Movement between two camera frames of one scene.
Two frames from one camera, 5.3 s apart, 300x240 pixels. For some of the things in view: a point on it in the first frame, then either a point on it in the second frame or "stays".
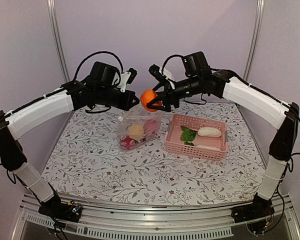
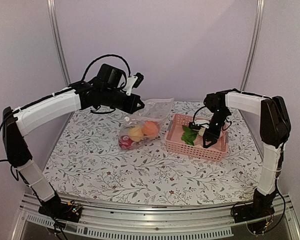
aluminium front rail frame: [103, 219] stays
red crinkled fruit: [127, 142] stays
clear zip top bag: [135, 128] stays
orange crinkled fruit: [147, 95] to [150, 129]
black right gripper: [166, 107] to [207, 137]
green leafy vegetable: [188, 135] stays
